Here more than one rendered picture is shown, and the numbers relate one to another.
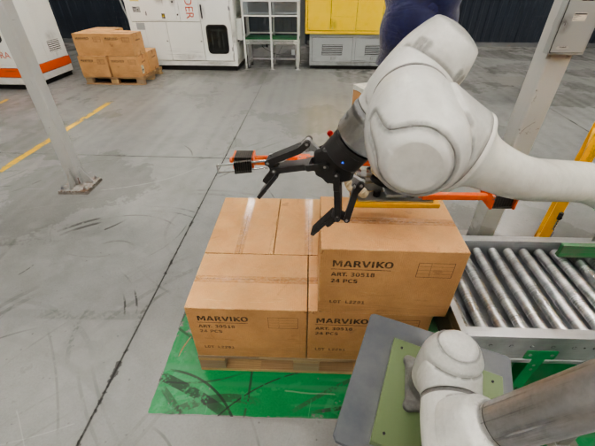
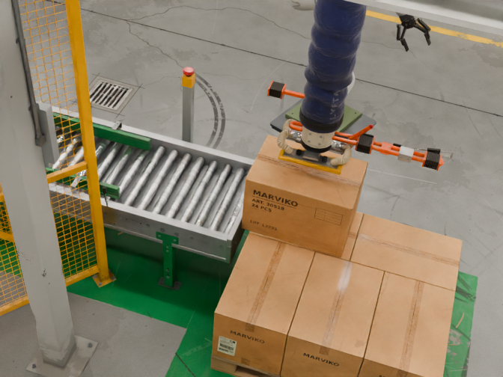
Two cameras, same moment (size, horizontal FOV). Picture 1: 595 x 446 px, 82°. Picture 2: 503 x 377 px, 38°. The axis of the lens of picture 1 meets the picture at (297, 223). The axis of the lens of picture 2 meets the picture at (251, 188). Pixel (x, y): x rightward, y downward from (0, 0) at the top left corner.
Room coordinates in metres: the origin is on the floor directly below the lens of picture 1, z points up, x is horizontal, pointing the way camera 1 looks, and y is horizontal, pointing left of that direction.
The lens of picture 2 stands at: (4.21, -0.09, 3.70)
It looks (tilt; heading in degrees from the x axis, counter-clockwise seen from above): 45 degrees down; 192
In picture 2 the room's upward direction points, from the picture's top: 6 degrees clockwise
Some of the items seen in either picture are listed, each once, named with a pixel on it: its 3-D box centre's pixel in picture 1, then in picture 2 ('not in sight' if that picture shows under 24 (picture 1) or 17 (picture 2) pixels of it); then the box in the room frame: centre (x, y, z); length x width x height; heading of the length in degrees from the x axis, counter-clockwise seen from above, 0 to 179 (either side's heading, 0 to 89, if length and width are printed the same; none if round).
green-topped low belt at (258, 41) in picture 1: (273, 51); not in sight; (8.83, 0.57, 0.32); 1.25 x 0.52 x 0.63; 87
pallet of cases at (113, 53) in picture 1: (119, 55); not in sight; (7.68, 3.64, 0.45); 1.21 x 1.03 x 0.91; 87
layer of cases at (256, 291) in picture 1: (307, 268); (340, 295); (1.56, -0.07, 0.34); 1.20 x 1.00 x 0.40; 88
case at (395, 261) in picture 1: (381, 254); (303, 195); (1.24, -0.40, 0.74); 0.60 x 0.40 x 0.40; 87
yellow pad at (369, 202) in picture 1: (394, 196); not in sight; (1.15, -0.38, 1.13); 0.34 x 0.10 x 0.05; 89
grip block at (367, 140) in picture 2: not in sight; (364, 143); (1.25, -0.13, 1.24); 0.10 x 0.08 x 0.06; 179
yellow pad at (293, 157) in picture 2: not in sight; (311, 157); (1.34, -0.39, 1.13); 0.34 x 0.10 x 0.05; 89
